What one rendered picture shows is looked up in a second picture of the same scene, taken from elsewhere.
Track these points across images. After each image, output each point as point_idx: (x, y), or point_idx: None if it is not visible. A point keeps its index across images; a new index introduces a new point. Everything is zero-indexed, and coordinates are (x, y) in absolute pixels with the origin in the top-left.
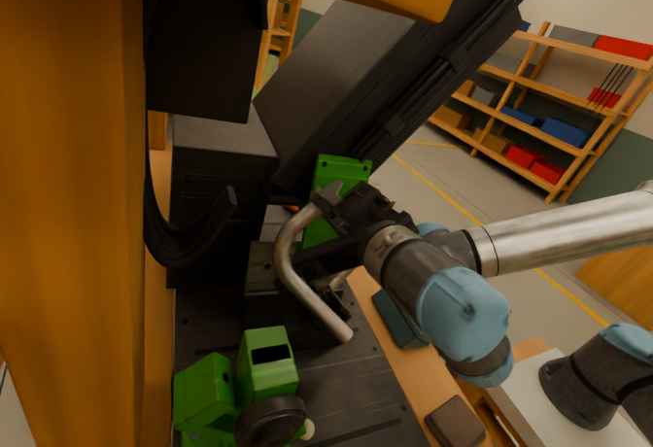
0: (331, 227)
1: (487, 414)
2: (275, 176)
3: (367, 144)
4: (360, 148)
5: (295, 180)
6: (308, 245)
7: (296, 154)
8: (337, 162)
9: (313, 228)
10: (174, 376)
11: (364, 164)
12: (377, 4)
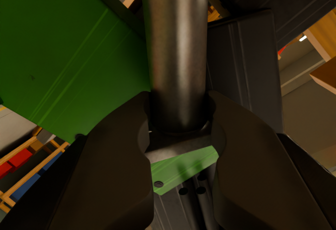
0: (69, 75)
1: None
2: (271, 27)
3: (210, 220)
4: (210, 206)
5: (226, 61)
6: None
7: (274, 96)
8: (208, 157)
9: (97, 30)
10: None
11: (165, 186)
12: None
